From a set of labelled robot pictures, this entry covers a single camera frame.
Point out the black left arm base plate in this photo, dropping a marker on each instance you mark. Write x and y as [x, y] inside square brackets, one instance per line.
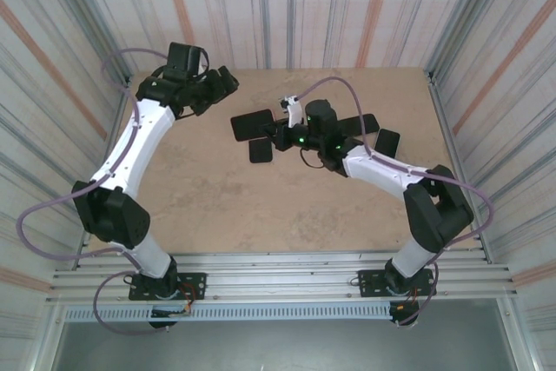
[195, 286]

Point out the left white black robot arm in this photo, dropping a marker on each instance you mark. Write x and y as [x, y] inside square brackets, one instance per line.
[147, 141]

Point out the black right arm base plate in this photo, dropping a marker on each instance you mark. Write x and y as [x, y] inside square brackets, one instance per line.
[369, 284]

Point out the aluminium side rail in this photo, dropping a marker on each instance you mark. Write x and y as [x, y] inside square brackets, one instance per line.
[486, 256]
[119, 110]

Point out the aluminium front rail frame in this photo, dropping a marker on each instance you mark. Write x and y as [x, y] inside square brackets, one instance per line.
[278, 275]

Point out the black connector box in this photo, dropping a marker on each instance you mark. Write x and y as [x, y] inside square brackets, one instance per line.
[401, 312]
[163, 324]

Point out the grey metal panel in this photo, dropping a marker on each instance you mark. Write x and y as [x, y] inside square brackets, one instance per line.
[278, 345]

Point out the black smartphone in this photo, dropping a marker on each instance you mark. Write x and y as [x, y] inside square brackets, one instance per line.
[358, 124]
[387, 141]
[260, 152]
[249, 124]

